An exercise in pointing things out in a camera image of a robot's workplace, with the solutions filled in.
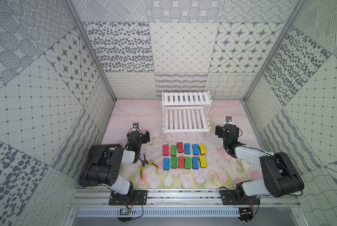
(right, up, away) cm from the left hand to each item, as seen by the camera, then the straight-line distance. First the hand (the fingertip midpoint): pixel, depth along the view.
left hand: (139, 129), depth 94 cm
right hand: (+59, +2, -2) cm, 59 cm away
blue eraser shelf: (+19, -20, -8) cm, 29 cm away
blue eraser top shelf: (+32, -12, -2) cm, 35 cm away
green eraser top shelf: (+24, -13, -4) cm, 27 cm away
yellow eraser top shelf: (+43, -12, -4) cm, 44 cm away
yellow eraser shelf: (+42, -19, -8) cm, 47 cm away
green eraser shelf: (+24, -20, -10) cm, 33 cm away
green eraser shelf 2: (+33, -20, -7) cm, 39 cm away
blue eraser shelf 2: (+37, -20, -10) cm, 43 cm away
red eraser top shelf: (+18, -13, -3) cm, 23 cm away
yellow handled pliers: (+5, -19, -8) cm, 22 cm away
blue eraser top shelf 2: (+38, -13, -2) cm, 40 cm away
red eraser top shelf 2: (+28, -11, -1) cm, 30 cm away
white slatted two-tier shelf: (+32, +12, +2) cm, 35 cm away
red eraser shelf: (+28, -19, -9) cm, 35 cm away
